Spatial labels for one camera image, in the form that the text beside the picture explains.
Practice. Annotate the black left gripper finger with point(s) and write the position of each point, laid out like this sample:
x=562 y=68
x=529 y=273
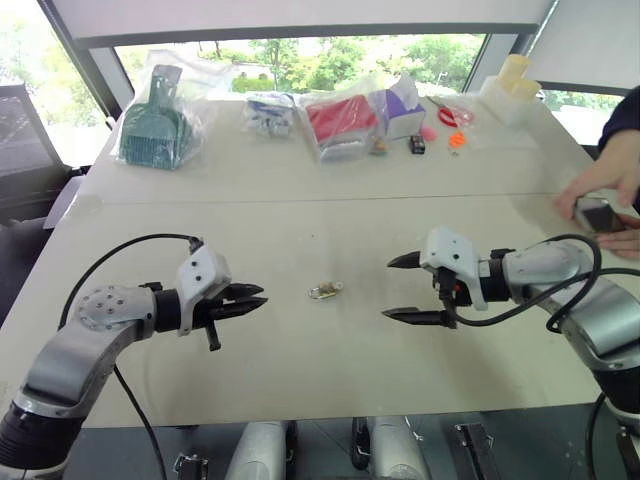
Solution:
x=242 y=307
x=245 y=290

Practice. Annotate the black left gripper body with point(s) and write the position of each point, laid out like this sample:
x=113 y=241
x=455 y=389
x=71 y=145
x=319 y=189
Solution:
x=202 y=315

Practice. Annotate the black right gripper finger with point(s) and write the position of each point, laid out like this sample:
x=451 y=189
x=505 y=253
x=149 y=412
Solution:
x=417 y=317
x=407 y=262

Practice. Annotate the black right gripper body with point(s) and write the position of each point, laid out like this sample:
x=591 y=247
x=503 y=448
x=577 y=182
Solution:
x=450 y=290

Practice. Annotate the smartphone with dark screen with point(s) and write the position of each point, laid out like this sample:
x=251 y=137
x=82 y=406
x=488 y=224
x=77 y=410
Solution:
x=597 y=216

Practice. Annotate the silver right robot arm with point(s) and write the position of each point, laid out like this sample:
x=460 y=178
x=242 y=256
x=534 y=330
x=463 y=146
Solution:
x=590 y=305

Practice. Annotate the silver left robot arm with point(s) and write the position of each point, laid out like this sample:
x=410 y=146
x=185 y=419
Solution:
x=75 y=340

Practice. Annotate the person's left hand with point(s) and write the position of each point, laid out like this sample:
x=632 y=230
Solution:
x=627 y=240

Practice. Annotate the person's right hand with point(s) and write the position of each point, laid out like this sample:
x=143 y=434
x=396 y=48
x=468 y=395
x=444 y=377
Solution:
x=605 y=180

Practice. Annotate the small metal clip object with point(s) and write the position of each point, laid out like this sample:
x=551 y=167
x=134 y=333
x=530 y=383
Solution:
x=320 y=291

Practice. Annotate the small black box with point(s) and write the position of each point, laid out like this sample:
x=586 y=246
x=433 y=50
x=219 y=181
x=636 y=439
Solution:
x=417 y=144

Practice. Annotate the small colourful toy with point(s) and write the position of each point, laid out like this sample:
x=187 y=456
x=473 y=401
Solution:
x=378 y=147

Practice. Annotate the small pink object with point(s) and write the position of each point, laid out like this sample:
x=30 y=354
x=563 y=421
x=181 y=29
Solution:
x=428 y=133

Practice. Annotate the small orange objects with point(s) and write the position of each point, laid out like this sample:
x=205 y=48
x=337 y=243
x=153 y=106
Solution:
x=457 y=140

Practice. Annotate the silver rounded robot leg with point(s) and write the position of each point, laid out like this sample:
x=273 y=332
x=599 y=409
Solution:
x=397 y=450
x=260 y=452

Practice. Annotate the purple tissue box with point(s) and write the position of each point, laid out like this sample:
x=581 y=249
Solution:
x=400 y=112

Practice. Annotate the red pack in plastic bag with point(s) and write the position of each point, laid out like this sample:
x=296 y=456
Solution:
x=340 y=120

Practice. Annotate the blue white items in bag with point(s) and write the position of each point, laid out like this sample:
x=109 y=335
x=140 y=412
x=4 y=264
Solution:
x=270 y=116

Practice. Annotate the green scoops in plastic bag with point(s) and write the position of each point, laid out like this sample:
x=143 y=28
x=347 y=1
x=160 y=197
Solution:
x=152 y=130

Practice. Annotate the white box with cream cups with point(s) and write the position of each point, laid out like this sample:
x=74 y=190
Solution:
x=512 y=92

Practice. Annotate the black office chair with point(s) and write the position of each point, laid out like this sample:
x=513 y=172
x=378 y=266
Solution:
x=25 y=165

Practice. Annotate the dark blue sleeve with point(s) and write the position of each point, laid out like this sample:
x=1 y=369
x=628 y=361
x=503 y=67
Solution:
x=625 y=125

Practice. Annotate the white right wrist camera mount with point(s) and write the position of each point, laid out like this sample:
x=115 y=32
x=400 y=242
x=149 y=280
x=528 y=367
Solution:
x=450 y=250

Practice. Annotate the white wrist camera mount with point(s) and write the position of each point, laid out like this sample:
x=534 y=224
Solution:
x=450 y=250
x=202 y=272

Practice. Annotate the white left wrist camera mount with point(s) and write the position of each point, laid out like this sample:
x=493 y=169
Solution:
x=202 y=272

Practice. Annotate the black metal bracket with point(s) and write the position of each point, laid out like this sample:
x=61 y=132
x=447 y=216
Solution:
x=629 y=452
x=475 y=450
x=192 y=467

